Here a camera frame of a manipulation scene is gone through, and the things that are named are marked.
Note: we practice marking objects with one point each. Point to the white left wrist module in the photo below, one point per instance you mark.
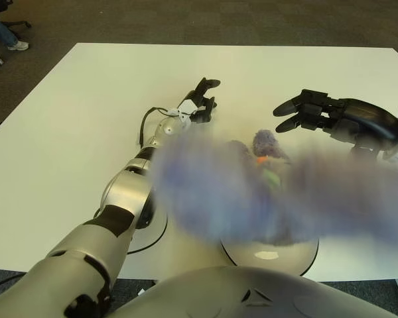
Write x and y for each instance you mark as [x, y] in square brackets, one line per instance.
[185, 107]

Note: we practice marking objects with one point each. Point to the blue jeans leg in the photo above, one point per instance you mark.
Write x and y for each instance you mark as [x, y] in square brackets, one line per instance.
[1, 30]

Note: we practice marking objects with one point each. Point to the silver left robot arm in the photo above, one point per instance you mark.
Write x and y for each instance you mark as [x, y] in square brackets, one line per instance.
[126, 192]

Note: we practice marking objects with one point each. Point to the white plate black rim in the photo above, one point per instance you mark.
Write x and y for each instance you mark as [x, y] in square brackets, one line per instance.
[285, 256]

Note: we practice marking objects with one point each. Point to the purple plush bunny doll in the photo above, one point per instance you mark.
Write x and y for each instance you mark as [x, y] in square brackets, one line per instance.
[235, 192]

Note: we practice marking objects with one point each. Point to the grey robot torso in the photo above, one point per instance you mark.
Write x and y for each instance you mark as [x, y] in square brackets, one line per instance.
[235, 295]

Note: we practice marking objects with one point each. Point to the white sneaker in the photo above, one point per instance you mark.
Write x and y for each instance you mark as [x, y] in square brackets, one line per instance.
[18, 45]

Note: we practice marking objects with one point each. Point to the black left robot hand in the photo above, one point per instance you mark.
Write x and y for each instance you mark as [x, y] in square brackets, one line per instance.
[204, 87]

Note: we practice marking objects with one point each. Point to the black chair base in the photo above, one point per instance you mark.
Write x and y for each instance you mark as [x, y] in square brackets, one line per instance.
[16, 24]

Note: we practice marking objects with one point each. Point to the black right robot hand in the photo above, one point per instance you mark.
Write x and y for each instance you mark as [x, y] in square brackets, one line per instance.
[361, 119]

